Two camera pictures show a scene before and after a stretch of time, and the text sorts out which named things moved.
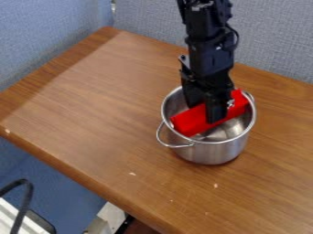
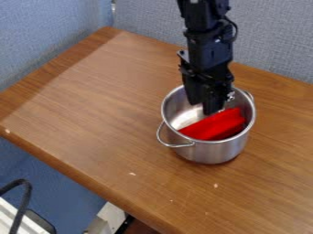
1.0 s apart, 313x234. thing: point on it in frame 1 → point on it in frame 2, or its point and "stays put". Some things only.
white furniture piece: x=34 y=224 stays put
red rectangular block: x=191 y=119 → x=220 y=125
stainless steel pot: x=217 y=143 stays put
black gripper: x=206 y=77 stays put
